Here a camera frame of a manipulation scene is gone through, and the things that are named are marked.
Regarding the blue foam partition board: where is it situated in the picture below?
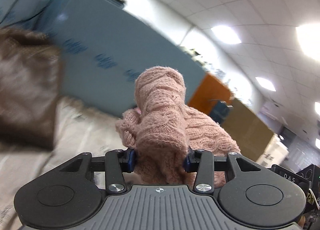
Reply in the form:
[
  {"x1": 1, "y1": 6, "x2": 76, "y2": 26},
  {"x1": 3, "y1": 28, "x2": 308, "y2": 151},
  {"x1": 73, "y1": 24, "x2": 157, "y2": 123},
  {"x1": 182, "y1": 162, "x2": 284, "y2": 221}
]
[{"x1": 1, "y1": 0, "x2": 205, "y2": 116}]

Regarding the brown cardboard panel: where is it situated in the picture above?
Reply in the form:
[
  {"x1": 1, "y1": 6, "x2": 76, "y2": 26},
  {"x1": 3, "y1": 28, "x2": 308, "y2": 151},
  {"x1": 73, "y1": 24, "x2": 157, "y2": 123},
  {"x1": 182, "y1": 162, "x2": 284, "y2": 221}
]
[{"x1": 222, "y1": 99, "x2": 274, "y2": 161}]

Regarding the white cardboard box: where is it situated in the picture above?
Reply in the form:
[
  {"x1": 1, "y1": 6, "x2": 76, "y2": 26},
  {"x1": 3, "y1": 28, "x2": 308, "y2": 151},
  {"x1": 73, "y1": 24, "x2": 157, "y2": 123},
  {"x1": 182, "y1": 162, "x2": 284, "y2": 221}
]
[{"x1": 256, "y1": 134, "x2": 289, "y2": 168}]

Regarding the pink knitted sweater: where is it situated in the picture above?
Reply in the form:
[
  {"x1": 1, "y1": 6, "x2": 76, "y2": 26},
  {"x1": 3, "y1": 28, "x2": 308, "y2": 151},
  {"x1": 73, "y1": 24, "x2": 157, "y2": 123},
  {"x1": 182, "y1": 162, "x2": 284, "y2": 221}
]
[{"x1": 116, "y1": 66, "x2": 240, "y2": 186}]

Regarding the orange board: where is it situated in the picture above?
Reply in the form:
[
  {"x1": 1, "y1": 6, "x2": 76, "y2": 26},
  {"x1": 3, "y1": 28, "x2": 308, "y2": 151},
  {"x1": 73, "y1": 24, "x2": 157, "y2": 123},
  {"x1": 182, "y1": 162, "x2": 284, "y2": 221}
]
[{"x1": 188, "y1": 73, "x2": 234, "y2": 115}]

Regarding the dark blue thermos bottle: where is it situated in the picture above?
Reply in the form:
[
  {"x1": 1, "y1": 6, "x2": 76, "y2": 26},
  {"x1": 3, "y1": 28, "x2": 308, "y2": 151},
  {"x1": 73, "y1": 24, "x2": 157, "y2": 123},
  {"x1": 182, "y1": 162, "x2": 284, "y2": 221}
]
[{"x1": 208, "y1": 99, "x2": 233, "y2": 125}]

